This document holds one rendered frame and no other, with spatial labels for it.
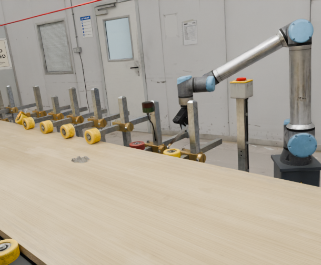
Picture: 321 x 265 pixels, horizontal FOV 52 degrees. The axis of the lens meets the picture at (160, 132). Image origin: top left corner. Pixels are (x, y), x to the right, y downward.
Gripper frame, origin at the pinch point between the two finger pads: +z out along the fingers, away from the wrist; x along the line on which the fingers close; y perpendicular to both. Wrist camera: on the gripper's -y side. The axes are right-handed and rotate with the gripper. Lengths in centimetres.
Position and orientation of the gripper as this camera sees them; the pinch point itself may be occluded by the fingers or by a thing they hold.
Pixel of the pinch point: (186, 136)
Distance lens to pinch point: 202.6
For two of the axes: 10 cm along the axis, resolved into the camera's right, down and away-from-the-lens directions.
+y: 6.7, -2.7, 6.9
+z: 1.0, 9.6, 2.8
